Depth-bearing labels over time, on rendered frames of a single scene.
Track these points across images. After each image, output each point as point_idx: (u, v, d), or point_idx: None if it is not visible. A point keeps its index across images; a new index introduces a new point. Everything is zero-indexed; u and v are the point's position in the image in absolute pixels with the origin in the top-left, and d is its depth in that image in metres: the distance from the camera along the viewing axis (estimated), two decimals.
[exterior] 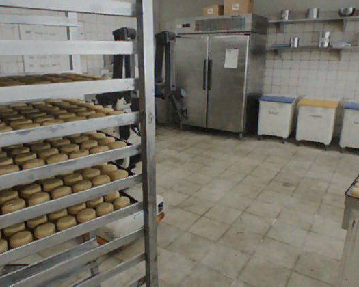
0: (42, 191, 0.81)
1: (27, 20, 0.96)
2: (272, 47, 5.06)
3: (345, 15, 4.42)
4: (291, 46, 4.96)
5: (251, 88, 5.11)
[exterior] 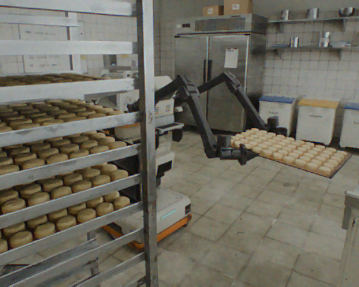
0: (42, 191, 0.81)
1: (27, 20, 0.96)
2: (272, 47, 5.06)
3: (345, 15, 4.42)
4: (291, 46, 4.96)
5: (251, 88, 5.11)
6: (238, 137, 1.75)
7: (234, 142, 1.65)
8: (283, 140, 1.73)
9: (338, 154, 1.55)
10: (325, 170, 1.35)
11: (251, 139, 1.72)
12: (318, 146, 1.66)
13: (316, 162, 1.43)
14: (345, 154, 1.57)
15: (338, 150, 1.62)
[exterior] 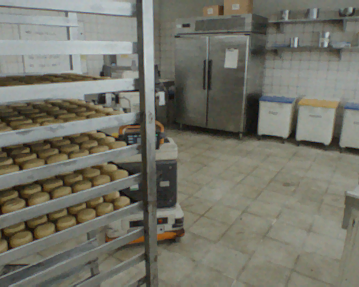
0: (42, 191, 0.81)
1: (27, 20, 0.96)
2: (272, 47, 5.06)
3: (345, 15, 4.42)
4: (291, 46, 4.96)
5: (251, 88, 5.11)
6: None
7: None
8: None
9: None
10: None
11: None
12: None
13: None
14: None
15: None
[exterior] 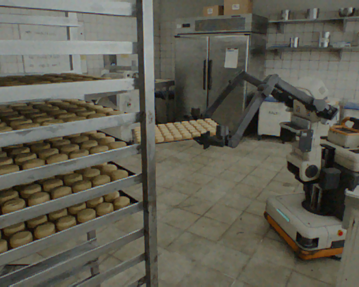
0: (42, 191, 0.81)
1: (27, 20, 0.96)
2: (272, 47, 5.06)
3: (345, 15, 4.42)
4: (291, 46, 4.96)
5: (251, 88, 5.11)
6: (211, 122, 2.10)
7: (202, 119, 2.20)
8: (186, 131, 1.93)
9: (140, 137, 1.87)
10: (135, 127, 2.13)
11: (201, 124, 2.07)
12: (160, 137, 1.84)
13: None
14: (137, 140, 1.83)
15: None
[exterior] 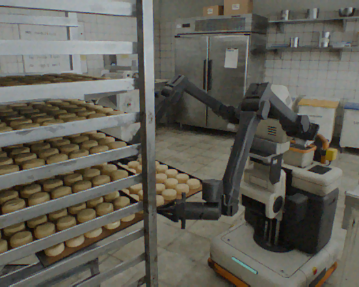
0: (42, 191, 0.81)
1: (27, 20, 0.96)
2: (272, 47, 5.06)
3: (345, 15, 4.42)
4: (291, 46, 4.96)
5: None
6: (156, 166, 1.26)
7: (135, 161, 1.31)
8: (133, 195, 1.02)
9: None
10: None
11: None
12: None
13: None
14: None
15: (62, 244, 0.80)
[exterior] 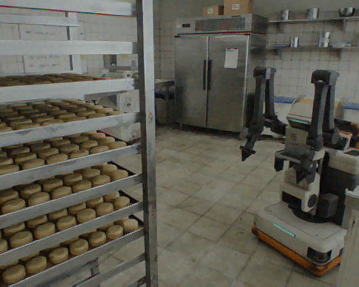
0: (42, 191, 0.81)
1: (27, 20, 0.96)
2: (272, 47, 5.06)
3: (345, 15, 4.42)
4: (291, 46, 4.96)
5: (251, 88, 5.11)
6: None
7: None
8: None
9: None
10: None
11: None
12: None
13: None
14: None
15: None
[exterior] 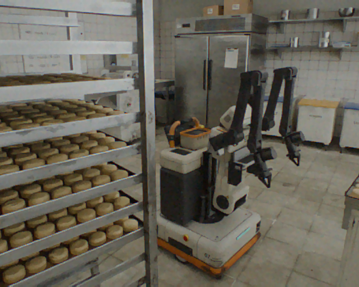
0: (42, 191, 0.81)
1: (27, 20, 0.96)
2: (272, 47, 5.06)
3: (345, 15, 4.42)
4: (291, 46, 4.96)
5: (251, 88, 5.11)
6: None
7: None
8: None
9: None
10: None
11: None
12: None
13: None
14: None
15: None
